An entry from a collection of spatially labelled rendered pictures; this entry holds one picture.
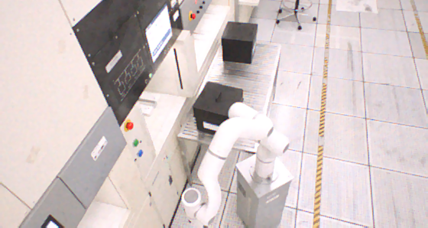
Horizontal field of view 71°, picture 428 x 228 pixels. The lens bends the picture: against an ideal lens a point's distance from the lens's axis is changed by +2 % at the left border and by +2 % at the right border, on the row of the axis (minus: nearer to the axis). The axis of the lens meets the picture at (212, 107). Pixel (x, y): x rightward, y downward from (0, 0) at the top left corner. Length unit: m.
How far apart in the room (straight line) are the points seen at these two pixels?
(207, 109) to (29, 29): 1.27
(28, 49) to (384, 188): 2.84
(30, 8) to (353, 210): 2.64
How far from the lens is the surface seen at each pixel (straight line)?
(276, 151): 1.66
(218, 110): 2.00
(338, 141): 3.26
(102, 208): 1.95
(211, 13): 3.32
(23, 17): 1.03
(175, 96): 2.34
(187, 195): 1.31
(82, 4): 1.21
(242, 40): 2.62
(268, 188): 1.96
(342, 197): 2.94
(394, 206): 3.06
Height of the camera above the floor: 2.49
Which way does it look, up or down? 47 degrees down
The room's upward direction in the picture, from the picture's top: 5 degrees counter-clockwise
